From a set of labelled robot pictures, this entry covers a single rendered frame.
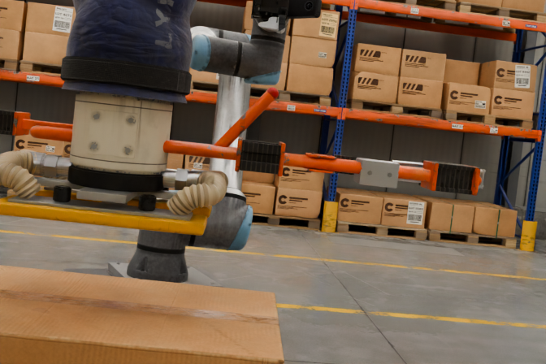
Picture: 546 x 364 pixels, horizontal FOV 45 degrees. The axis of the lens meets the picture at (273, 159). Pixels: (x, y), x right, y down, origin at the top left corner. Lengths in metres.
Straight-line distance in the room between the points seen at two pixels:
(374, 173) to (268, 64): 0.60
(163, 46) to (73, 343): 0.49
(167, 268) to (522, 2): 7.92
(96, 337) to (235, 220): 1.04
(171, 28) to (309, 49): 7.39
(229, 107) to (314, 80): 6.35
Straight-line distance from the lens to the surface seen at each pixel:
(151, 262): 2.03
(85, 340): 1.07
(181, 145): 1.16
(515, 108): 9.30
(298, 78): 8.45
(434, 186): 1.20
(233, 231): 2.04
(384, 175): 1.19
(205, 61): 1.67
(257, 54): 1.68
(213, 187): 1.09
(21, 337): 1.09
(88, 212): 1.08
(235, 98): 2.16
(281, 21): 1.47
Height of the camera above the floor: 1.30
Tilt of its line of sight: 3 degrees down
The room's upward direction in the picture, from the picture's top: 6 degrees clockwise
